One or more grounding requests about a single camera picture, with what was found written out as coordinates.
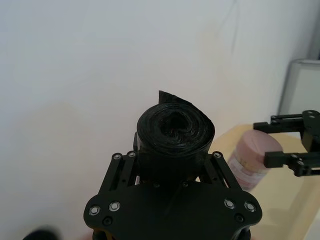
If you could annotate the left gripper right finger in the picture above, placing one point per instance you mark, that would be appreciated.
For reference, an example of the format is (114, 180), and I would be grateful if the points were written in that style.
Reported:
(222, 170)

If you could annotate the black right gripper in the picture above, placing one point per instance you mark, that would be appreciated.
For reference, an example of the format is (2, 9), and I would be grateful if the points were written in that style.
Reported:
(312, 135)

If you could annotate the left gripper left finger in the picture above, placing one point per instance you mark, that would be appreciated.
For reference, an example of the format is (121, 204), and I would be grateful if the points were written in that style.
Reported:
(120, 170)

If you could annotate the clear jar pale pink lid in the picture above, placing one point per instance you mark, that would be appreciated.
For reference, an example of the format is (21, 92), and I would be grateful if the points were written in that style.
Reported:
(250, 150)

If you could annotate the black plastic bag roll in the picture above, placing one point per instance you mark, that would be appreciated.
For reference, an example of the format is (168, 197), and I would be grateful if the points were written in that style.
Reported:
(175, 150)

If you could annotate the white table cloth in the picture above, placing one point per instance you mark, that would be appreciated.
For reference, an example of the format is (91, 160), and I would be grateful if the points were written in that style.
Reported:
(50, 175)

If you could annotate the grey post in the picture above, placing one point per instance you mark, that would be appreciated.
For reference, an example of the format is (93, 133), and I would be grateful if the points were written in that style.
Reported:
(313, 25)

